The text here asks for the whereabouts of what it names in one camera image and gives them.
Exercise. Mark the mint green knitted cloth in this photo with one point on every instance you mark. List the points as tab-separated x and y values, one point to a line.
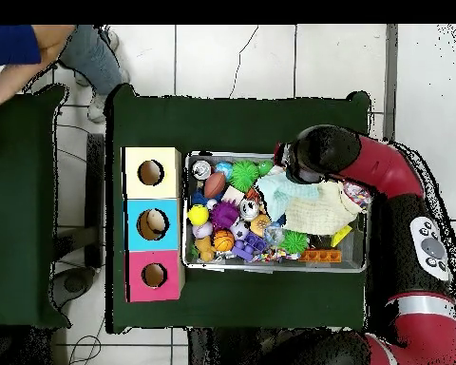
277	199

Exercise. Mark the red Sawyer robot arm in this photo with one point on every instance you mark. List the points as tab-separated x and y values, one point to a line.
395	171

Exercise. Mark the wooden box with three holes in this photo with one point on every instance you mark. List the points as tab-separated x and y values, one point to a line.
148	201

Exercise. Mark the purple spiky ball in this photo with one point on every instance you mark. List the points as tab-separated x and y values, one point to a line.
224	215

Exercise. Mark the brown toy football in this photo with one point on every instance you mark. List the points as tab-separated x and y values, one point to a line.
214	185

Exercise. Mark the green spiky ball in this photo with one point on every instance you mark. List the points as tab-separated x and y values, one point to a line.
244	175

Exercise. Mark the yellow smiley face ball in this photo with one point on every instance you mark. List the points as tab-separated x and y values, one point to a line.
197	214

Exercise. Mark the blue globe ball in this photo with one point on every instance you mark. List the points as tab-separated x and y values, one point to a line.
223	169

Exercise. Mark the orange toy basketball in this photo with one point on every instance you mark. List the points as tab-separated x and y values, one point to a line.
223	240

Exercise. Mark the silver drink can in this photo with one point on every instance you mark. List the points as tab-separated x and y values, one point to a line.
201	169

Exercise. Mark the white ball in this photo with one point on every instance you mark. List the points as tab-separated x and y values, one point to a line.
156	221

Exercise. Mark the cream knitted cloth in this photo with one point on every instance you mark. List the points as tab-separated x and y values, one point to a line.
323	213

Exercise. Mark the orange plastic tray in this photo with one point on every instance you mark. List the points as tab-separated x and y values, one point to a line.
321	256

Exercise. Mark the person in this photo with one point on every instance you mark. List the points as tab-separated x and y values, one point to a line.
91	53

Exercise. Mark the green cloth side table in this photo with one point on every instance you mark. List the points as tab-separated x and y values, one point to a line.
19	220

